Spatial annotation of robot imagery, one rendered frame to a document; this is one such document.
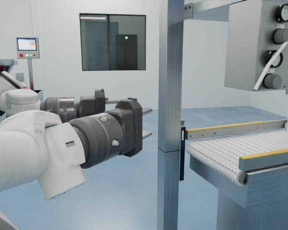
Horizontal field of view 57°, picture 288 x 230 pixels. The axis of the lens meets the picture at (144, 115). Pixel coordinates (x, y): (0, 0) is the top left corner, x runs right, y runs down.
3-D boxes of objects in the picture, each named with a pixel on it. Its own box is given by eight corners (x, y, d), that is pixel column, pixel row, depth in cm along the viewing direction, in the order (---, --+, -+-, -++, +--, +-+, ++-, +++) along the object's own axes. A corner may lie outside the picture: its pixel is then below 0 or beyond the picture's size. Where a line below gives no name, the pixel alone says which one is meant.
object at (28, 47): (20, 92, 308) (14, 36, 294) (22, 91, 318) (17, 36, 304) (41, 91, 312) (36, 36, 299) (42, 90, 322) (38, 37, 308)
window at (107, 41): (81, 71, 553) (78, 12, 528) (81, 71, 554) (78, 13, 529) (146, 70, 580) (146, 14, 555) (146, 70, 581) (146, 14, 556)
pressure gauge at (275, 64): (269, 67, 58) (270, 49, 57) (264, 67, 59) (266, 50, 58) (282, 67, 59) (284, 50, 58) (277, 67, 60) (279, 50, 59)
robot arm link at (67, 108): (102, 86, 76) (58, 87, 73) (105, 91, 67) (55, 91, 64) (103, 128, 79) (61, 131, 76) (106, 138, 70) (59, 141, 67)
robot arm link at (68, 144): (94, 107, 46) (33, 120, 37) (120, 165, 44) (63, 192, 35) (61, 131, 52) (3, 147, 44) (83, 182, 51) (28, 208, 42)
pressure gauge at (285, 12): (279, 21, 56) (281, 2, 55) (274, 22, 57) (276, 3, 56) (292, 22, 57) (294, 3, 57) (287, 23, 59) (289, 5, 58)
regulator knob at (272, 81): (270, 90, 58) (272, 69, 57) (261, 88, 60) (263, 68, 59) (282, 89, 59) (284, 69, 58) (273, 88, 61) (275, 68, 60)
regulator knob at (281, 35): (280, 44, 56) (283, 22, 55) (271, 44, 58) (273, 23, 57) (292, 44, 57) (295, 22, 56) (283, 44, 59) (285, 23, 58)
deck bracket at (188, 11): (190, 18, 79) (190, 2, 78) (182, 20, 84) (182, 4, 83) (192, 18, 79) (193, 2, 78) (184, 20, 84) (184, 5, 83)
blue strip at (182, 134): (180, 181, 95) (181, 127, 91) (179, 180, 96) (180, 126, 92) (184, 180, 96) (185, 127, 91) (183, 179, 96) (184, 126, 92)
